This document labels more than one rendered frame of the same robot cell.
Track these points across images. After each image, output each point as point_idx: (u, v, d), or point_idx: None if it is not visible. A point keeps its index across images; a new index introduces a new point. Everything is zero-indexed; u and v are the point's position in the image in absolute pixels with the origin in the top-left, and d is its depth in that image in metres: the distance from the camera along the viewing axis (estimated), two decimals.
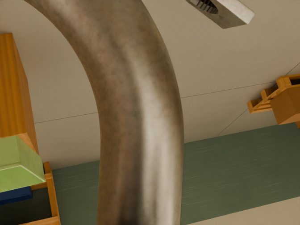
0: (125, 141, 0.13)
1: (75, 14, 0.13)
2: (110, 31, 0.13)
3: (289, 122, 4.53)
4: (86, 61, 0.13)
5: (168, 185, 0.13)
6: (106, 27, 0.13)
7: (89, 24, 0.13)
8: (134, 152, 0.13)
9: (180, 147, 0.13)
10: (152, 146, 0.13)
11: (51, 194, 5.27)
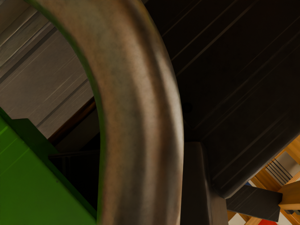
0: (125, 141, 0.13)
1: (75, 14, 0.13)
2: (110, 31, 0.13)
3: None
4: (86, 61, 0.13)
5: (168, 185, 0.13)
6: (106, 27, 0.13)
7: (89, 24, 0.13)
8: (133, 152, 0.13)
9: (180, 147, 0.13)
10: (152, 146, 0.13)
11: None
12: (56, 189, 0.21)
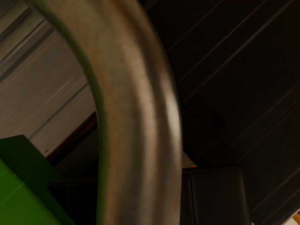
0: (123, 141, 0.13)
1: (72, 15, 0.13)
2: (107, 31, 0.13)
3: None
4: (84, 62, 0.13)
5: (167, 185, 0.13)
6: (104, 27, 0.13)
7: (87, 25, 0.13)
8: (132, 152, 0.13)
9: (179, 146, 0.13)
10: (151, 146, 0.13)
11: None
12: None
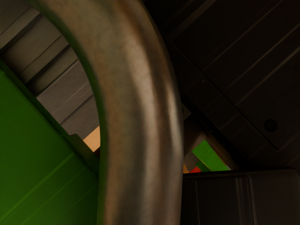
0: (125, 142, 0.13)
1: (75, 14, 0.13)
2: (110, 31, 0.12)
3: None
4: (86, 61, 0.13)
5: (168, 185, 0.13)
6: (106, 27, 0.12)
7: (89, 24, 0.13)
8: (134, 153, 0.13)
9: (181, 147, 0.13)
10: (152, 146, 0.13)
11: None
12: None
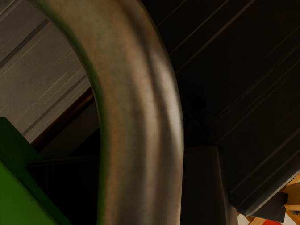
0: (125, 141, 0.13)
1: (75, 14, 0.13)
2: (110, 31, 0.13)
3: None
4: (86, 61, 0.13)
5: (168, 185, 0.13)
6: (106, 27, 0.13)
7: (89, 24, 0.13)
8: (133, 152, 0.13)
9: (180, 147, 0.13)
10: (152, 146, 0.13)
11: None
12: (31, 210, 0.16)
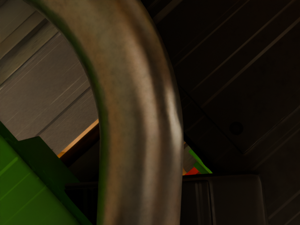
0: (124, 141, 0.13)
1: (74, 14, 0.13)
2: (109, 31, 0.13)
3: None
4: (86, 61, 0.13)
5: (168, 185, 0.13)
6: (106, 27, 0.13)
7: (89, 24, 0.13)
8: (133, 152, 0.13)
9: (180, 147, 0.13)
10: (152, 146, 0.13)
11: None
12: None
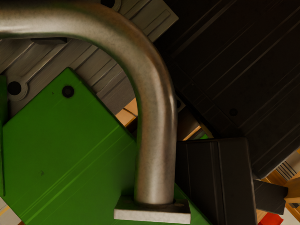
0: (150, 115, 0.28)
1: (127, 58, 0.28)
2: (143, 65, 0.28)
3: None
4: (132, 78, 0.29)
5: (170, 135, 0.28)
6: (142, 64, 0.28)
7: (134, 62, 0.28)
8: (154, 120, 0.28)
9: (176, 118, 0.29)
10: (163, 117, 0.28)
11: None
12: None
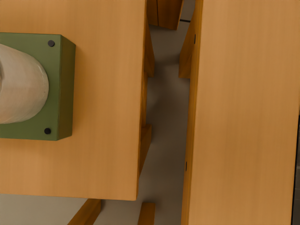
0: None
1: None
2: None
3: None
4: None
5: None
6: None
7: None
8: None
9: None
10: None
11: None
12: None
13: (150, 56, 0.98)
